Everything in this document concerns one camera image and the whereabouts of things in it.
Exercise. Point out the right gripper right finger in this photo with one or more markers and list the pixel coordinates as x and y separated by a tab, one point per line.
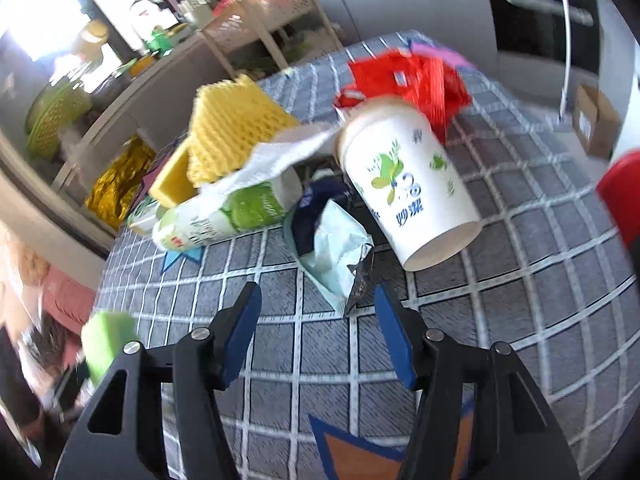
485	396

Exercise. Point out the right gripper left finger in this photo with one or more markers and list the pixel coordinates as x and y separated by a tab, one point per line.
120	433

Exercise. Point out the green white plastic bottle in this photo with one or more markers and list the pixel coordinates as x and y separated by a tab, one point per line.
207	218

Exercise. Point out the light green plastic wrapper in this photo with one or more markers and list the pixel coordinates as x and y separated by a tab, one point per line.
336	254

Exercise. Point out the yellow sponge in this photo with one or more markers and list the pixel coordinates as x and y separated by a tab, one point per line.
172	186

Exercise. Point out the white paper tissue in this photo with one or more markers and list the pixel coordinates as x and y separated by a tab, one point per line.
270	159

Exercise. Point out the red plastic bag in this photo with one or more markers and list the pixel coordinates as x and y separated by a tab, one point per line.
427	82

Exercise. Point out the blue snack wrapper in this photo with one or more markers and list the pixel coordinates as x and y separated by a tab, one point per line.
323	187

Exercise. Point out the red trash bin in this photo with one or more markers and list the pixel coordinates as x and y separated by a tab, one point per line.
619	188

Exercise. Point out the grey checked tablecloth with stars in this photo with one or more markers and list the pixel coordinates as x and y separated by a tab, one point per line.
548	273

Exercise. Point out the gold foil bag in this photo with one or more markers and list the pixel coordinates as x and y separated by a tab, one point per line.
114	191

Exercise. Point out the cardboard box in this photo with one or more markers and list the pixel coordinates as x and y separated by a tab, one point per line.
595	121

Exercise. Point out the green plastic colander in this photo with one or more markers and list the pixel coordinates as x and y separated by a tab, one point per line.
56	106

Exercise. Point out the green dish soap bottle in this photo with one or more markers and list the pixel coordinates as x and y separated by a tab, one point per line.
159	43

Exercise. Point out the black built-in oven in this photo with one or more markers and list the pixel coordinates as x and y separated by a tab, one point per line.
559	30

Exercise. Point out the beige plastic storage rack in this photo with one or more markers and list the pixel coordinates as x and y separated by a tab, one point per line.
243	22

